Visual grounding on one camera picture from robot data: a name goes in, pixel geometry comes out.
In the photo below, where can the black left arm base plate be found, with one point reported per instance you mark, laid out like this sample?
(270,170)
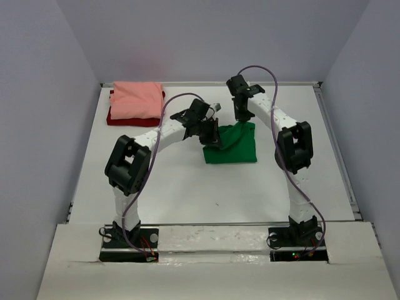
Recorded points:
(115,249)

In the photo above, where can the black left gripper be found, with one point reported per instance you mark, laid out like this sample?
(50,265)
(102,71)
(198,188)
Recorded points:
(213,139)

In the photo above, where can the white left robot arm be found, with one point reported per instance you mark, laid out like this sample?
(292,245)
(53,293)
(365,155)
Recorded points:
(133,158)

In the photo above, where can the green t-shirt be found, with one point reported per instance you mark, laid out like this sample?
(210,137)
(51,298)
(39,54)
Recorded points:
(239,145)

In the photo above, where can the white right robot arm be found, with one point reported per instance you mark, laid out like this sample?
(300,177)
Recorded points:
(294,151)

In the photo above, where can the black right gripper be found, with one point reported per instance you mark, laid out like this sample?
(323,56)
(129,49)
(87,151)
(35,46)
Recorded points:
(243,116)

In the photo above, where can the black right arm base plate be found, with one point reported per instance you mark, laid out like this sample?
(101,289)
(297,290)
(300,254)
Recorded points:
(284,248)

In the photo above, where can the dark red folded t-shirt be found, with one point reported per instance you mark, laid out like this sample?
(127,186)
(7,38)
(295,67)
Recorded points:
(135,122)

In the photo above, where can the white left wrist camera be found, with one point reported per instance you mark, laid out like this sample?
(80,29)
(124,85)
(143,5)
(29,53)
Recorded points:
(215,107)

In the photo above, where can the pink folded t-shirt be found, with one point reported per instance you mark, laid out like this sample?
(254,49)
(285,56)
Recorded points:
(142,100)

